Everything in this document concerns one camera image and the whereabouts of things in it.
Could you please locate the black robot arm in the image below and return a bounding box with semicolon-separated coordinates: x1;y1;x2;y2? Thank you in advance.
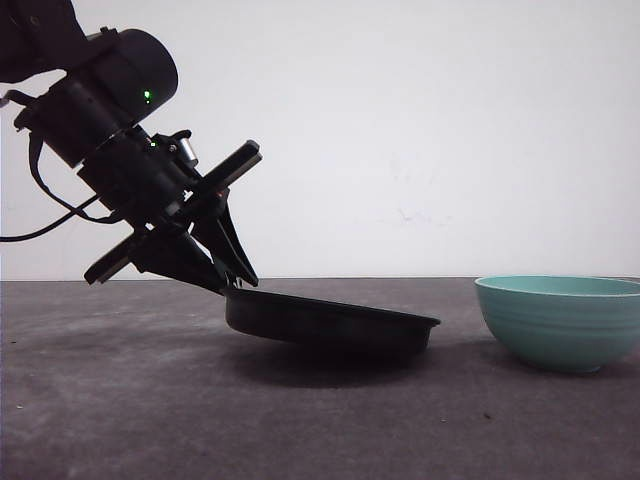
1;1;261;292

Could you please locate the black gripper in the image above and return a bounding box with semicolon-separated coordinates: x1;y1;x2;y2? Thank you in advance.
79;128;261;293

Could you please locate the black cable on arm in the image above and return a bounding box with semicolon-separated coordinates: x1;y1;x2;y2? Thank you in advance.
0;132;119;244

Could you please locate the mint green bowl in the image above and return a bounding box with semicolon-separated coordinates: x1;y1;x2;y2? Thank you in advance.
475;275;639;373

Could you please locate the black pan with mint handle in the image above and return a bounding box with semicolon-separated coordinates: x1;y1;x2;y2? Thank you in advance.
220;282;441;370

